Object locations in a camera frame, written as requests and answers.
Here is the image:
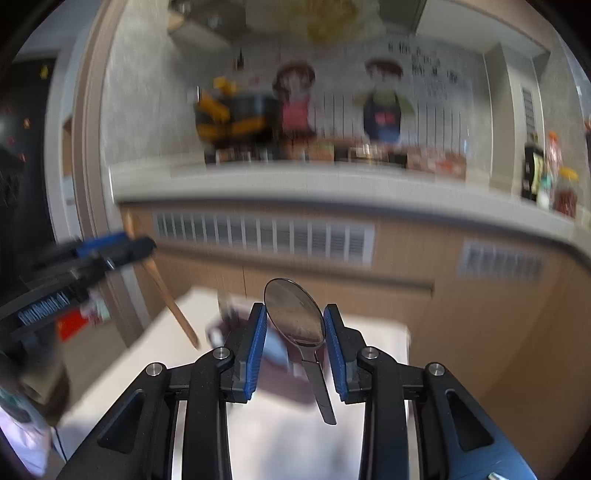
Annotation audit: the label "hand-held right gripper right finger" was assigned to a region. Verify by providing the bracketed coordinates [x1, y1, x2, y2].
[323, 303, 539, 480]

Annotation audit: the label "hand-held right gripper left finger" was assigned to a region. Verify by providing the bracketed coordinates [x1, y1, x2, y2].
[55, 302, 269, 480]

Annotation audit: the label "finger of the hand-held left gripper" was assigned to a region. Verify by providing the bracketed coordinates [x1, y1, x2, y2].
[69, 237, 157, 288]
[41, 232, 131, 267]

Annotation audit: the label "brown plastic utensil container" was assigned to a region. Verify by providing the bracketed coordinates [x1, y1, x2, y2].
[204, 291, 324, 409]

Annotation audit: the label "metal spoon with black handle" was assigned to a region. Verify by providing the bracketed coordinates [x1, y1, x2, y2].
[263, 278, 338, 425]

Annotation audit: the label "wooden chopstick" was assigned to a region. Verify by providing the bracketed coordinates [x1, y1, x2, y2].
[122, 217, 201, 350]

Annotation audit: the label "red packet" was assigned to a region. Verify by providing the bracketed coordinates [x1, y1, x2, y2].
[58, 295, 112, 342]

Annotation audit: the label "cream table cloth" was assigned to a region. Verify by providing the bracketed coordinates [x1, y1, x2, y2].
[55, 286, 411, 480]

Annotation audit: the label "long grey vent grille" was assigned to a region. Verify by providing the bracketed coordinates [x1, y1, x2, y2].
[152, 210, 376, 266]

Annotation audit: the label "black refrigerator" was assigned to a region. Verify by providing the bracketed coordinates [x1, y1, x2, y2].
[0, 60, 56, 259]

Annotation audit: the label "black and yellow cookware stack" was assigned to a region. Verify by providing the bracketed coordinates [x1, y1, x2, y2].
[194, 76, 278, 151]

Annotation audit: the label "beige kitchen countertop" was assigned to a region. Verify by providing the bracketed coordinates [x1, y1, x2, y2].
[108, 161, 591, 241]

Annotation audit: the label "short grey vent grille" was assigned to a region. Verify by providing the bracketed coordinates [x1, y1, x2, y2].
[458, 240, 544, 282]

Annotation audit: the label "row of small containers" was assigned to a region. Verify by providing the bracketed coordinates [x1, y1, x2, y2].
[205, 141, 469, 174]

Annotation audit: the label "range hood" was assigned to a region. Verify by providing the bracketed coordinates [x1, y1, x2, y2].
[168, 0, 245, 42]

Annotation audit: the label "small teal capped bottle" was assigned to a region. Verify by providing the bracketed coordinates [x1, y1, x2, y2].
[536, 175, 555, 208]

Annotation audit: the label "black packet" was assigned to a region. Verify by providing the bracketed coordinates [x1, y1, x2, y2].
[522, 134, 548, 201]

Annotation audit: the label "jar with yellow lid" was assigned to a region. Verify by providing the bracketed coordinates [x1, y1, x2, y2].
[551, 167, 580, 217]

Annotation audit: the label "cartoon wall poster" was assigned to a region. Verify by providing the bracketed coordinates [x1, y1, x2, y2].
[231, 32, 476, 153]

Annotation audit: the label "narrow wall grille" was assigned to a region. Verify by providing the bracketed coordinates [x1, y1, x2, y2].
[522, 85, 536, 139]

